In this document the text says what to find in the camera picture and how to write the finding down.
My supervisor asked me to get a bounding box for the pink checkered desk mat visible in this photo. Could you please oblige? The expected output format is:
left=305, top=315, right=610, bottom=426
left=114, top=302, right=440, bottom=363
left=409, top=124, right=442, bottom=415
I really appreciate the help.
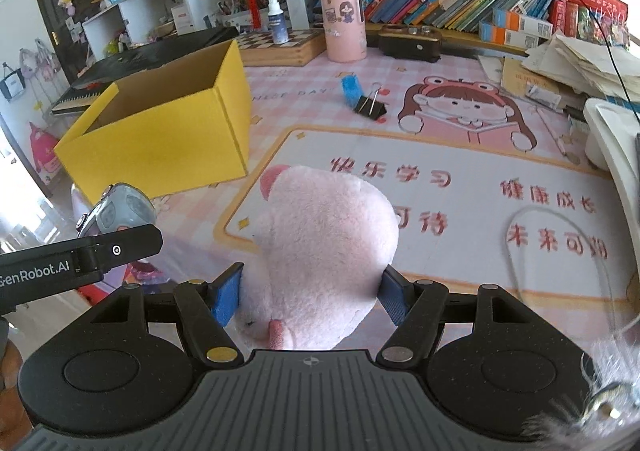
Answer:
left=69, top=48, right=637, bottom=351

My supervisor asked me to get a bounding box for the pink backpack on floor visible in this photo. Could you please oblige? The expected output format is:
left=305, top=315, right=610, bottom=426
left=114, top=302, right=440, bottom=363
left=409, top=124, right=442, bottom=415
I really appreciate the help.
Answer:
left=29, top=122, right=61, bottom=174

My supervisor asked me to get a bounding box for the yellow cardboard box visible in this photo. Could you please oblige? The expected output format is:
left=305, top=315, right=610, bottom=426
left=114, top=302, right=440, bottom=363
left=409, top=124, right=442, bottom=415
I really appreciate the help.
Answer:
left=55, top=40, right=252, bottom=202

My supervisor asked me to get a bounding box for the blue small clip toy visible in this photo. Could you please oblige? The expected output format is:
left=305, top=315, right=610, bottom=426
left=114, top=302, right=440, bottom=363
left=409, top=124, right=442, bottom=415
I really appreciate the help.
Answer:
left=341, top=74, right=362, bottom=107

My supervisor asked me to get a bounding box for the white spray bottle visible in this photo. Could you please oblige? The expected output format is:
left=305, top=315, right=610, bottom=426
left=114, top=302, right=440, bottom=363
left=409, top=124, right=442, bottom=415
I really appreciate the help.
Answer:
left=268, top=0, right=290, bottom=46

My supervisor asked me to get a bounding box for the lower row of books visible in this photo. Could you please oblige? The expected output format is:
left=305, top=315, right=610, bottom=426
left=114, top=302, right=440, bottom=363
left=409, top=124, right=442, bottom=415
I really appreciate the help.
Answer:
left=326, top=0, right=630, bottom=50

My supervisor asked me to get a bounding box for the stack of loose papers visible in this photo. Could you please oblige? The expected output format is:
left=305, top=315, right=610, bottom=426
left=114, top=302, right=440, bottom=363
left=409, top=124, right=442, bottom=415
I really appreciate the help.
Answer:
left=522, top=34, right=639, bottom=103

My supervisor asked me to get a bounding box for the white cubby shelf unit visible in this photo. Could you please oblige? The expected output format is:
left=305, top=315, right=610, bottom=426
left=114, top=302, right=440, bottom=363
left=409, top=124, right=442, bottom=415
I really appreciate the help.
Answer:
left=80, top=0, right=302, bottom=62

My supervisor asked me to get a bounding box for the black binder clip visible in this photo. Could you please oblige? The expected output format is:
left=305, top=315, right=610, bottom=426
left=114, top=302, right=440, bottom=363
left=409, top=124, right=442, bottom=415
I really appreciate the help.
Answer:
left=354, top=82, right=387, bottom=122

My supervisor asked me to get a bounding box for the pink cylindrical canister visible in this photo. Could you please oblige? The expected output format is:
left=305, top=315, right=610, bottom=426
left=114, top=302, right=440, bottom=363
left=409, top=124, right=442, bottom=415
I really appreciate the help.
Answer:
left=320, top=0, right=367, bottom=63

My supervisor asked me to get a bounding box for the wooden chess board box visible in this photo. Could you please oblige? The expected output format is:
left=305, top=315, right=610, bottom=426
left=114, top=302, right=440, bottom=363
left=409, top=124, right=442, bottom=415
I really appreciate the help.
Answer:
left=236, top=29, right=326, bottom=67

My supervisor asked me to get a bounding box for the pink plush pig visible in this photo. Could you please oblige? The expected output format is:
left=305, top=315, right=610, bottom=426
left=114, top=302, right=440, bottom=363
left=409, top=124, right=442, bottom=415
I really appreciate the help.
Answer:
left=233, top=165, right=399, bottom=350

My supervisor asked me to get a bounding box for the white pen holder cup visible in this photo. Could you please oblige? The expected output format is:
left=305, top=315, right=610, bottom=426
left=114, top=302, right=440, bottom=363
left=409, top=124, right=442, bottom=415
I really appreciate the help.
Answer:
left=216, top=9, right=269, bottom=34

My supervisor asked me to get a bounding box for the black electronic keyboard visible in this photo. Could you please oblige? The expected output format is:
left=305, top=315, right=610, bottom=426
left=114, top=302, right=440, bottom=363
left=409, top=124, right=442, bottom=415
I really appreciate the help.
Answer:
left=52, top=26, right=239, bottom=116

